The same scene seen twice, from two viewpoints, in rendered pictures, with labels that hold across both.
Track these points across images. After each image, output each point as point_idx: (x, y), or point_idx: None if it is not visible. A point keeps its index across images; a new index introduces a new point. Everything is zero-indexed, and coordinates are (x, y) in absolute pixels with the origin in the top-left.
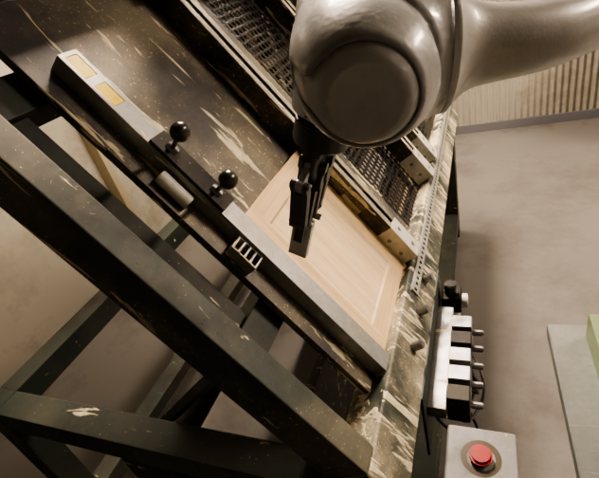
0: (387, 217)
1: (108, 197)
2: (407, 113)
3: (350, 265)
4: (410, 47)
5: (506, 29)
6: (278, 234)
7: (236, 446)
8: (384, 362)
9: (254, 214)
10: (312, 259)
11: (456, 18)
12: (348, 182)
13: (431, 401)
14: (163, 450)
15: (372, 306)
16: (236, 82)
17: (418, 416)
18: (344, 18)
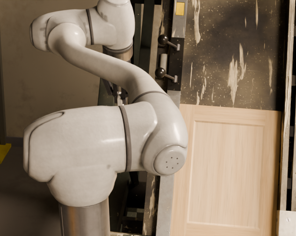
0: (290, 205)
1: (146, 48)
2: (31, 41)
3: (221, 190)
4: (32, 28)
5: (58, 42)
6: (191, 129)
7: (114, 204)
8: (159, 233)
9: (190, 108)
10: (196, 158)
11: (50, 31)
12: (282, 155)
13: None
14: None
15: (203, 220)
16: (284, 46)
17: None
18: (38, 17)
